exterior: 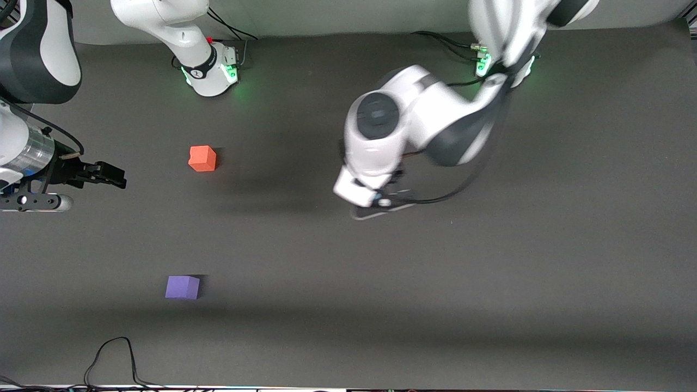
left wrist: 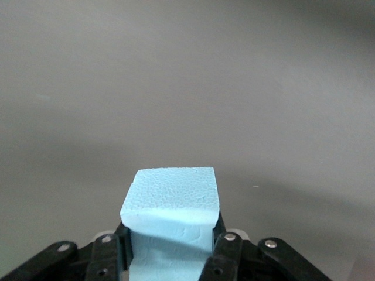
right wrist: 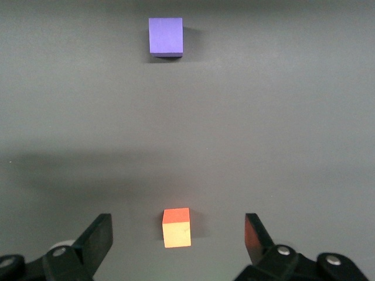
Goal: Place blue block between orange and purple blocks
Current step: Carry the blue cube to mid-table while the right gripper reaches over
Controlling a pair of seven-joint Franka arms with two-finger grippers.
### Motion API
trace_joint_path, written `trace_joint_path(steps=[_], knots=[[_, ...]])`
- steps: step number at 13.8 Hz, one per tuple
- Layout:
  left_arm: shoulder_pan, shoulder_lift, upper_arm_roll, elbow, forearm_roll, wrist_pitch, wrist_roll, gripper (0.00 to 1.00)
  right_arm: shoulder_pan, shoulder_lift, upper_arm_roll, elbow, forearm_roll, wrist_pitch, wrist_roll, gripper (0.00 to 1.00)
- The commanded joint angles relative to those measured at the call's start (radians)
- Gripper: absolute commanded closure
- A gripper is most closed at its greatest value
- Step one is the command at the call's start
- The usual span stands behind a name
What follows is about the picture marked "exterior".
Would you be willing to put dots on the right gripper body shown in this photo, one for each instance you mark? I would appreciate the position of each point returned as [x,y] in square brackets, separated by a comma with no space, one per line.
[66,171]

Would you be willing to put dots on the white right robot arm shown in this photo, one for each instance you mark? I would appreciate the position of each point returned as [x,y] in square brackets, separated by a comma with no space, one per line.
[179,32]

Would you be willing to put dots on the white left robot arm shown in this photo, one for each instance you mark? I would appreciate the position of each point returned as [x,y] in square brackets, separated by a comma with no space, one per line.
[425,109]

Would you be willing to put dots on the orange foam block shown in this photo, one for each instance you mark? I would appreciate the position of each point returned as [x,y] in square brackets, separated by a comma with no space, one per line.
[202,159]

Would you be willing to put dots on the purple foam block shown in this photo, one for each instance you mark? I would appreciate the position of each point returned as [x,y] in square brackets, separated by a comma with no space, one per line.
[182,287]

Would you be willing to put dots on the dark grey table mat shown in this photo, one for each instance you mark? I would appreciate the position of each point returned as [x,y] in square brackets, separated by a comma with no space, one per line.
[348,299]

